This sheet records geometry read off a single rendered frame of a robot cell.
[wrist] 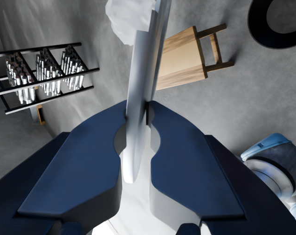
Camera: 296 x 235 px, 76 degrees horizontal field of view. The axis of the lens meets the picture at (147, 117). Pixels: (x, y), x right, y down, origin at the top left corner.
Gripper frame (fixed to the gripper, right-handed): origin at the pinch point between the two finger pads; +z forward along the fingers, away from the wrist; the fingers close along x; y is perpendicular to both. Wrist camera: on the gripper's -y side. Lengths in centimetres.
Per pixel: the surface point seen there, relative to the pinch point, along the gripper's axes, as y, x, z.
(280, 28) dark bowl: 3, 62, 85
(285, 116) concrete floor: 43, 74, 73
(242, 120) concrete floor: 54, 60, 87
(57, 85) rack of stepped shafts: 70, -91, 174
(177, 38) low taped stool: 9, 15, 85
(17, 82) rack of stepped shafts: 58, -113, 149
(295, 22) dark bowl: 0, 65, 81
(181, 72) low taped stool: 24, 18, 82
